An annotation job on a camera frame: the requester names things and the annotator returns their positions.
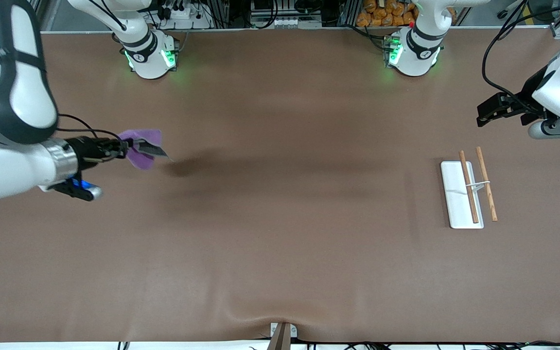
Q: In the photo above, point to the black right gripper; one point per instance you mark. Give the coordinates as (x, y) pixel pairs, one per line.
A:
(84, 149)

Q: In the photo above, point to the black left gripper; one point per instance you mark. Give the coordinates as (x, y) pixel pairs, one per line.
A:
(529, 99)

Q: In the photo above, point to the purple towel with grey back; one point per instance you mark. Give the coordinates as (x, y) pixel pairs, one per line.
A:
(144, 136)

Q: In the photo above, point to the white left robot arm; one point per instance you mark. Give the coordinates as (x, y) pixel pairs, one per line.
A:
(416, 58)

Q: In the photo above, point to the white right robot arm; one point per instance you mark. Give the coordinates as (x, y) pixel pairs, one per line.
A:
(17, 97)

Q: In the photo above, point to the white rack with wooden rods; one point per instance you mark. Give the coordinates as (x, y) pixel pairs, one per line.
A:
(457, 194)

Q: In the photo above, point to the white power strip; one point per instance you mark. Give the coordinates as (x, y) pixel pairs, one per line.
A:
(292, 22)
(183, 17)

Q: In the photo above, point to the orange snack bags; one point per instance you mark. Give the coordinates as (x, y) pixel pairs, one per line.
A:
(387, 13)

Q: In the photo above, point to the grey table clamp bracket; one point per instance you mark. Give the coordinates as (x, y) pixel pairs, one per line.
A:
(283, 334)

